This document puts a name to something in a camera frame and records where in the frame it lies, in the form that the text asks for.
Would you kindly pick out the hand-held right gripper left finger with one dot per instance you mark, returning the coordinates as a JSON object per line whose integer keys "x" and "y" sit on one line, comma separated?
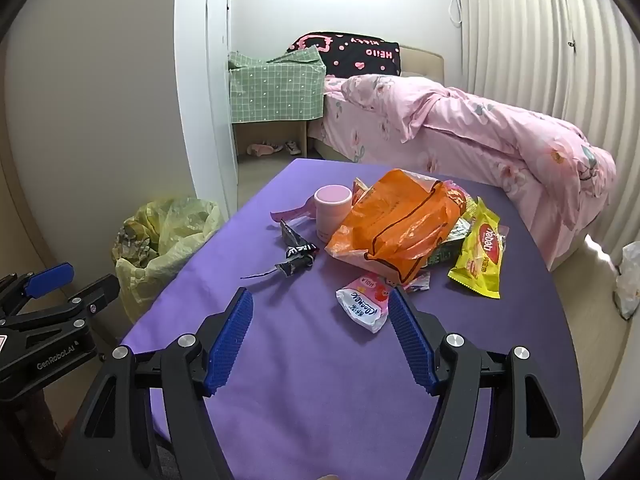
{"x": 230, "y": 342}

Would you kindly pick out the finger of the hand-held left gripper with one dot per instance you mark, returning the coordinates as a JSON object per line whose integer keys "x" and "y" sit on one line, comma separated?
{"x": 50, "y": 277}
{"x": 97, "y": 297}

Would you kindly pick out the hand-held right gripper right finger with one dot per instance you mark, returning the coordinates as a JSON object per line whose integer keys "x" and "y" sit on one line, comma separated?
{"x": 412, "y": 342}

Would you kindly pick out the small pink foil wrapper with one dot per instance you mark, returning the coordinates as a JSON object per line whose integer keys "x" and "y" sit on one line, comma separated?
{"x": 417, "y": 281}

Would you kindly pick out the white pink snack wrapper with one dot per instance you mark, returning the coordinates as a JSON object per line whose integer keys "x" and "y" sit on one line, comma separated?
{"x": 362, "y": 305}

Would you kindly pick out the yellow-green trash bag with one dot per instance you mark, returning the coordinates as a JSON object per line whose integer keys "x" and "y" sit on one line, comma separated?
{"x": 170, "y": 255}

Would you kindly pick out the yellow snack packet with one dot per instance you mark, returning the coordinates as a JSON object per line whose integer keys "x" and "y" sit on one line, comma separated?
{"x": 482, "y": 255}

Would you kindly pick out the orange plastic bag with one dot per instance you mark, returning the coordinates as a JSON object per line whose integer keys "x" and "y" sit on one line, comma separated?
{"x": 395, "y": 230}

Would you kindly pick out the pink spoon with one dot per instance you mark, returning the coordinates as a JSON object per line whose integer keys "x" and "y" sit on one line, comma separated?
{"x": 300, "y": 210}

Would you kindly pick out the brown crumpled paper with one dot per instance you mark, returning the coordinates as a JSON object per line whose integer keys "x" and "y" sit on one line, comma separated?
{"x": 132, "y": 245}

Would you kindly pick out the purple table cloth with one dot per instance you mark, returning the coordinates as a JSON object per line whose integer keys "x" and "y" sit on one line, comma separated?
{"x": 310, "y": 390}

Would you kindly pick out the green snack packet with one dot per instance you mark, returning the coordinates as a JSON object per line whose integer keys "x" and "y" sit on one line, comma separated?
{"x": 450, "y": 249}

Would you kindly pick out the black snack wrapper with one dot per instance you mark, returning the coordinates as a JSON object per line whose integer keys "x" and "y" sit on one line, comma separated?
{"x": 297, "y": 256}

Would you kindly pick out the pink cup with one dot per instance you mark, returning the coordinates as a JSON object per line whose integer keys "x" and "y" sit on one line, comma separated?
{"x": 331, "y": 215}

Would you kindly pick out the pink slippers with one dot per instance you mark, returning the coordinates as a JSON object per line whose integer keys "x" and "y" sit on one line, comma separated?
{"x": 262, "y": 150}

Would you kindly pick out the white shoe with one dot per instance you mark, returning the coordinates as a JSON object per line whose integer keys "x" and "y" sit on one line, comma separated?
{"x": 293, "y": 148}

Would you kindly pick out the white wardrobe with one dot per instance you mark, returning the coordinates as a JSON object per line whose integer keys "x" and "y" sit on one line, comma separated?
{"x": 200, "y": 110}

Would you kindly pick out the wooden nightstand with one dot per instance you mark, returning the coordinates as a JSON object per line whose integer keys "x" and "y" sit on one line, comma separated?
{"x": 270, "y": 132}

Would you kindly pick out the pink floral bedsheet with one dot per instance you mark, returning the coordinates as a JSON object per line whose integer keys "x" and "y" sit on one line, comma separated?
{"x": 350, "y": 125}

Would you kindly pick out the pink floral duvet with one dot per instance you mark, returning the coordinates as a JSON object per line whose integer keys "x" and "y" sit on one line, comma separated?
{"x": 475, "y": 120}

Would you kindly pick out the green checked cloth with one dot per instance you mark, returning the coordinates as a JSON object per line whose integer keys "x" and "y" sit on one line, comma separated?
{"x": 270, "y": 95}

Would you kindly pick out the beige headboard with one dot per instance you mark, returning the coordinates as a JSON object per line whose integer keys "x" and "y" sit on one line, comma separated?
{"x": 425, "y": 62}

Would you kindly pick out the black pillow with pink print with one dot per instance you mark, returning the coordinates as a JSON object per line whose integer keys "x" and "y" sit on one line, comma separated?
{"x": 360, "y": 55}

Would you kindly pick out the white pleated curtain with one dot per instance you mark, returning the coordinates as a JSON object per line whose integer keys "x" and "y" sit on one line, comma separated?
{"x": 550, "y": 60}

